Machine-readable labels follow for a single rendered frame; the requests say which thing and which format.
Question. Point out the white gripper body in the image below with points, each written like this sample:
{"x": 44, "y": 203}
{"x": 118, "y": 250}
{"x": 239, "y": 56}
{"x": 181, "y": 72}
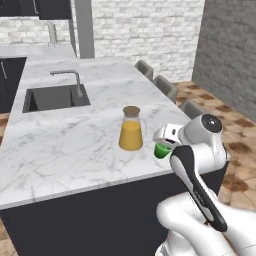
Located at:
{"x": 161, "y": 134}

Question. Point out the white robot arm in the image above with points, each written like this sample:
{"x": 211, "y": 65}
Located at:
{"x": 206, "y": 146}

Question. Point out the green cup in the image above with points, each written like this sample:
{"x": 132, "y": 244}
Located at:
{"x": 162, "y": 152}

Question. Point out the glass pitcher of orange juice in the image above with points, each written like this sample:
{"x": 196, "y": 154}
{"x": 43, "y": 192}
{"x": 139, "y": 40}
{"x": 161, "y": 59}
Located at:
{"x": 130, "y": 136}

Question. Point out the grey stool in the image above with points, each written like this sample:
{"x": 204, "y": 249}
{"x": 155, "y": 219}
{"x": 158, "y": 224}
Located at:
{"x": 145, "y": 69}
{"x": 165, "y": 86}
{"x": 191, "y": 109}

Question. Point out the grey sink tap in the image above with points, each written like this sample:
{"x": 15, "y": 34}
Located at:
{"x": 78, "y": 85}

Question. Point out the dark island cabinet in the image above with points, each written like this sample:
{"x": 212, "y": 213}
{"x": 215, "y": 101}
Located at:
{"x": 100, "y": 220}

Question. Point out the dark sink basin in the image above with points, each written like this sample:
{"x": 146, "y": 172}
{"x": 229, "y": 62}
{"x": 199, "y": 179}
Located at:
{"x": 50, "y": 98}

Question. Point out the grey pillar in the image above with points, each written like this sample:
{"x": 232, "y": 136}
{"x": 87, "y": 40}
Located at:
{"x": 85, "y": 30}

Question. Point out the small grey tap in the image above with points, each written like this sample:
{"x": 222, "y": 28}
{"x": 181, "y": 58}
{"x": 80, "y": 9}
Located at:
{"x": 52, "y": 33}

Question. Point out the dark base cupboards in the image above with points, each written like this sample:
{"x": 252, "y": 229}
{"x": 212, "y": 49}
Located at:
{"x": 13, "y": 83}

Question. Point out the dark wall cupboards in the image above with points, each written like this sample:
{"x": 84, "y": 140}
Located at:
{"x": 50, "y": 8}

